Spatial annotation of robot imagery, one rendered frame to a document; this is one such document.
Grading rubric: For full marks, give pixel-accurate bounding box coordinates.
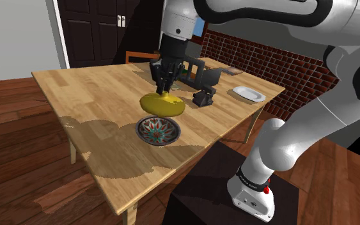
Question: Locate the wood framed window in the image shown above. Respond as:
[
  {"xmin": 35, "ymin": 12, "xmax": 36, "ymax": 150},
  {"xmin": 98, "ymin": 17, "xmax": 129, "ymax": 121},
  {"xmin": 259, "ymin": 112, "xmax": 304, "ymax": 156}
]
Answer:
[{"xmin": 192, "ymin": 16, "xmax": 209, "ymax": 39}]

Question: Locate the small black device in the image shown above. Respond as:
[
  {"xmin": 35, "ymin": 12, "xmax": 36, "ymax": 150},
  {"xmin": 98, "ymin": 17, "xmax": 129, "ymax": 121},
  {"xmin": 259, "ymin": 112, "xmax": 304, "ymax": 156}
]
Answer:
[{"xmin": 192, "ymin": 87, "xmax": 217, "ymax": 108}]

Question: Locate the white plate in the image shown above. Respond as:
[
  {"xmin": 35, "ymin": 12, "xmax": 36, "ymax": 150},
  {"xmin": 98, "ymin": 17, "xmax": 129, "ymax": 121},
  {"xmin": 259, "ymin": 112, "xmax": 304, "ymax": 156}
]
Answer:
[{"xmin": 232, "ymin": 86, "xmax": 267, "ymax": 104}]

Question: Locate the dark panelled double door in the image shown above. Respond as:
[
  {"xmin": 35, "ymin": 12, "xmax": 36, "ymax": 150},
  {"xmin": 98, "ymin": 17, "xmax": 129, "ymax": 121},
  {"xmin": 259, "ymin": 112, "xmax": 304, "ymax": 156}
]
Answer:
[{"xmin": 56, "ymin": 0, "xmax": 166, "ymax": 69}]

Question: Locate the dark grey appliance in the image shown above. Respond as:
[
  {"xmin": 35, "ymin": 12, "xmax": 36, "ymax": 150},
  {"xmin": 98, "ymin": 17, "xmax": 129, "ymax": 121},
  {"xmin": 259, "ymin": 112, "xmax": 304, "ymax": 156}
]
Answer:
[{"xmin": 179, "ymin": 57, "xmax": 223, "ymax": 92}]

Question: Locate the dark robot stand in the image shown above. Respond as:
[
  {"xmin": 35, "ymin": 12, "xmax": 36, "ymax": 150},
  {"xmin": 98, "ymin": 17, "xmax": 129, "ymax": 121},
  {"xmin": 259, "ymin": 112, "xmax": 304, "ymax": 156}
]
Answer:
[{"xmin": 162, "ymin": 141, "xmax": 301, "ymax": 225}]

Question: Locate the red teal patterned bowl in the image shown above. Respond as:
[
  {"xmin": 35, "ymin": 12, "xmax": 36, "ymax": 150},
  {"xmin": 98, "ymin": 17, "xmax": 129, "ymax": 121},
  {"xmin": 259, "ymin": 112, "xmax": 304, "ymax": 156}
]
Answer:
[{"xmin": 135, "ymin": 114, "xmax": 182, "ymax": 146}]

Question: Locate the yellow squat vase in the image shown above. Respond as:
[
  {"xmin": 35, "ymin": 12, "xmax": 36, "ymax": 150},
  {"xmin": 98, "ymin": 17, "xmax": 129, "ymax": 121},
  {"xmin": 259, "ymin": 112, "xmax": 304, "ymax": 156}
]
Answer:
[{"xmin": 139, "ymin": 90, "xmax": 186, "ymax": 118}]

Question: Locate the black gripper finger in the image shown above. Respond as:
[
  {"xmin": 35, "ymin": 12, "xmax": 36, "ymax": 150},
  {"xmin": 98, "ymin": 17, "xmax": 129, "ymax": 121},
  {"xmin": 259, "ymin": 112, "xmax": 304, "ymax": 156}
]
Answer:
[
  {"xmin": 166, "ymin": 62, "xmax": 185, "ymax": 93},
  {"xmin": 149, "ymin": 59, "xmax": 169, "ymax": 95}
]

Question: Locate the light wooden table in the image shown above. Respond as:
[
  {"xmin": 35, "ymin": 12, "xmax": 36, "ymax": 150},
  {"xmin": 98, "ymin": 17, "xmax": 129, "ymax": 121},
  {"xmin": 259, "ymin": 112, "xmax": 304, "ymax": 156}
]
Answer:
[{"xmin": 31, "ymin": 56, "xmax": 286, "ymax": 225}]

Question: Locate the brown wooden chair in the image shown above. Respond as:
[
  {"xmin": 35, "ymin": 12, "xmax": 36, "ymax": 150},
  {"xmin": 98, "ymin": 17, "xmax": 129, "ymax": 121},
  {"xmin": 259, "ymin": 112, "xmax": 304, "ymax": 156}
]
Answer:
[{"xmin": 125, "ymin": 50, "xmax": 162, "ymax": 65}]

